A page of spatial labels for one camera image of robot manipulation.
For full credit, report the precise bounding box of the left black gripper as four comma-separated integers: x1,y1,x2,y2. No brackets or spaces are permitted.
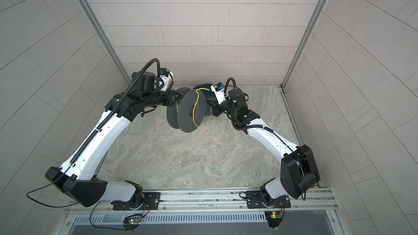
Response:
139,87,182,109

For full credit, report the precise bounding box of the dark grey cable spool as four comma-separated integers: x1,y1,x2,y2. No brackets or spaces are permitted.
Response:
165,87,211,133

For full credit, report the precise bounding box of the yellow cable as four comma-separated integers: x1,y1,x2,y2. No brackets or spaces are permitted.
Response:
176,87,213,128

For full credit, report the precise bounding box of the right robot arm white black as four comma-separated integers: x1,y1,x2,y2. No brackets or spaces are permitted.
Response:
208,77,321,208

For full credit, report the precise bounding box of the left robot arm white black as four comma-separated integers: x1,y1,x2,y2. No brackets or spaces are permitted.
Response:
45,58,180,210

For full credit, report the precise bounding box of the teal oval tray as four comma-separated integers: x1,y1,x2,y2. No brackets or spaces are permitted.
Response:
192,84,217,103

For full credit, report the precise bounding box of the right circuit board with LED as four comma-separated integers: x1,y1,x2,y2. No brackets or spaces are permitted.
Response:
265,211,284,228

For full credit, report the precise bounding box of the circuit board with led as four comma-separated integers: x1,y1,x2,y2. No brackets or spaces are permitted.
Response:
123,214,143,225
265,211,284,228

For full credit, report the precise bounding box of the left circuit board with LED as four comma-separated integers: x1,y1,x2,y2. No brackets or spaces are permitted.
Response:
123,214,143,225

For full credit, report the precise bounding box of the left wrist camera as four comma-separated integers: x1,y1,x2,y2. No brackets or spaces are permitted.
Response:
157,67,174,93

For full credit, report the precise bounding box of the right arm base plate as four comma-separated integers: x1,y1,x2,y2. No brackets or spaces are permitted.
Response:
240,190,291,209

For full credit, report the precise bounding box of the aluminium mounting rail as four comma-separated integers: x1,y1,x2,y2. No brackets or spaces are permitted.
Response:
64,187,338,214

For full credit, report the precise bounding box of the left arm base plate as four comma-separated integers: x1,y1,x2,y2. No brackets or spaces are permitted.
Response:
111,192,161,211

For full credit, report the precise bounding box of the perforated cable duct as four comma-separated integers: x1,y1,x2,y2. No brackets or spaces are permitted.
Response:
73,212,267,226

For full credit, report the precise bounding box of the black loose cable left base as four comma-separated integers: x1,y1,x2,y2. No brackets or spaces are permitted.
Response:
25,182,144,231

